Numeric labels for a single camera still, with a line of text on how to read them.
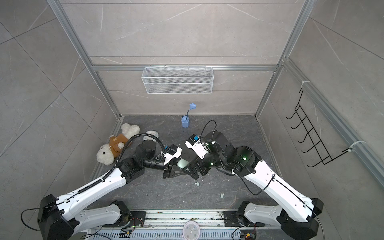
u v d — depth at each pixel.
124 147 0.89
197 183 0.85
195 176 0.53
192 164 0.53
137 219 0.73
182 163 0.60
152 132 1.06
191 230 0.69
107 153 0.90
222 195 0.80
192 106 0.93
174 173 0.58
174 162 0.60
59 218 0.38
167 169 0.57
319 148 0.64
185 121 1.08
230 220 0.73
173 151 0.54
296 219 0.38
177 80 1.01
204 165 0.53
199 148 0.54
